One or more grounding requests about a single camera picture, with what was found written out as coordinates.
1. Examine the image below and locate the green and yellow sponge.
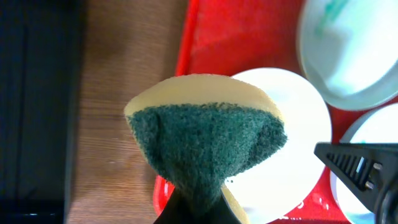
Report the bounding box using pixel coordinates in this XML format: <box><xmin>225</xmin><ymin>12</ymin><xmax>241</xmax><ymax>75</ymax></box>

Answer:
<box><xmin>124</xmin><ymin>74</ymin><xmax>287</xmax><ymax>224</ymax></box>

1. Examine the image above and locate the light blue plate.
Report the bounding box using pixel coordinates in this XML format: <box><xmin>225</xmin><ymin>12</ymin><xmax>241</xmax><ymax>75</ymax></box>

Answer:
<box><xmin>330</xmin><ymin>103</ymin><xmax>397</xmax><ymax>224</ymax></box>

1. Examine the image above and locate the mint green plate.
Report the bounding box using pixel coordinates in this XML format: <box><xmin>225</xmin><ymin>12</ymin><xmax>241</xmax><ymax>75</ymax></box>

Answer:
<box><xmin>297</xmin><ymin>0</ymin><xmax>397</xmax><ymax>111</ymax></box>

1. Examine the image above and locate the black plastic tray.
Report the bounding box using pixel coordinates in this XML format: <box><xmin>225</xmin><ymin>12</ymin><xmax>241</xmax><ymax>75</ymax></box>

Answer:
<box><xmin>1</xmin><ymin>0</ymin><xmax>87</xmax><ymax>223</ymax></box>

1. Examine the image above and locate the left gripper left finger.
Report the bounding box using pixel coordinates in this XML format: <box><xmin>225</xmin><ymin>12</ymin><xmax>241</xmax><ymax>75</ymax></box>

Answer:
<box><xmin>152</xmin><ymin>186</ymin><xmax>243</xmax><ymax>224</ymax></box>

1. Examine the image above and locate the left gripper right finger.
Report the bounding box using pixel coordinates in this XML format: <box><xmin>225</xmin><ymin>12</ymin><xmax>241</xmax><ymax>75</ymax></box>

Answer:
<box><xmin>314</xmin><ymin>142</ymin><xmax>397</xmax><ymax>224</ymax></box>

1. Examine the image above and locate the white plate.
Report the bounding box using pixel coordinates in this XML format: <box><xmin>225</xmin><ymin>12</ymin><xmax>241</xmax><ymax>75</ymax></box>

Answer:
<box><xmin>226</xmin><ymin>68</ymin><xmax>332</xmax><ymax>223</ymax></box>

